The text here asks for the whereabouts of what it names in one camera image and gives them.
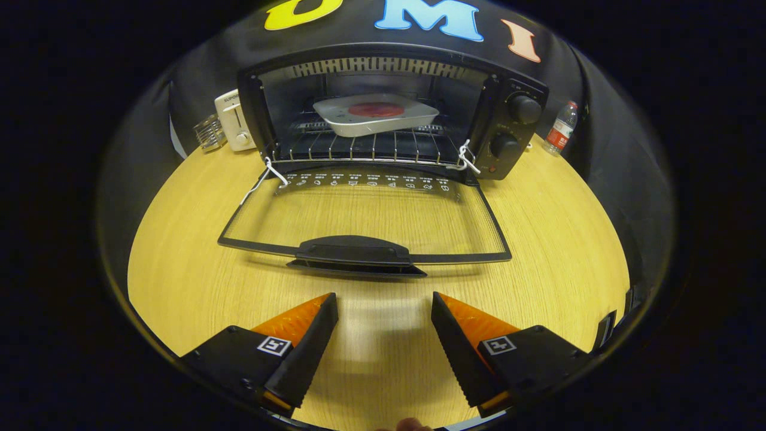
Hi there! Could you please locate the metal wire holder cup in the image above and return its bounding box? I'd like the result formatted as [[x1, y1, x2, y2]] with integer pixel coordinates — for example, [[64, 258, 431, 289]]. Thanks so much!
[[193, 114, 227, 152]]

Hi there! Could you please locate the red label water bottle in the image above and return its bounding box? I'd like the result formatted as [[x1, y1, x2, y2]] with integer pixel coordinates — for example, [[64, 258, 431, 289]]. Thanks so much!
[[543, 101, 579, 157]]

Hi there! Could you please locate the black toaster oven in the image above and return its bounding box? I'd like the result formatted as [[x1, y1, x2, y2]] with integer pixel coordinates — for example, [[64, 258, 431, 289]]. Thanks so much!
[[217, 43, 549, 280]]

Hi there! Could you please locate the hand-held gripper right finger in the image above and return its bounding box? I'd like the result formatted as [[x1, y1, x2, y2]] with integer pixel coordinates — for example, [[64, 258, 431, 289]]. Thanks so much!
[[431, 292, 590, 418]]

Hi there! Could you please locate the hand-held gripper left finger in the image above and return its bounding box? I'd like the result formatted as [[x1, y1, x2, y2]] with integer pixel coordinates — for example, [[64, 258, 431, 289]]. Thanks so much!
[[180, 292, 339, 418]]

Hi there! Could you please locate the white square plate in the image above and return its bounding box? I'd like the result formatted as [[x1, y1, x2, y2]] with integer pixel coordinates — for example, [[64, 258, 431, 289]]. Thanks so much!
[[312, 93, 440, 138]]

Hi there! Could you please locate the white pop-up toaster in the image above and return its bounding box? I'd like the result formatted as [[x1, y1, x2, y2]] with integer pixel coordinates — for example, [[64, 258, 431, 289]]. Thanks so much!
[[214, 89, 257, 152]]

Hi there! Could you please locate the pink round ham slice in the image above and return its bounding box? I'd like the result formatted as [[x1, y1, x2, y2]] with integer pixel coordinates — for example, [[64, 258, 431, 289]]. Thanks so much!
[[348, 102, 405, 118]]

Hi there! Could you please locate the black chair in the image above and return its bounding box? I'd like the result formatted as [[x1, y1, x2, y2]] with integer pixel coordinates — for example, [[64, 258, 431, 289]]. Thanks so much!
[[592, 284, 650, 354]]

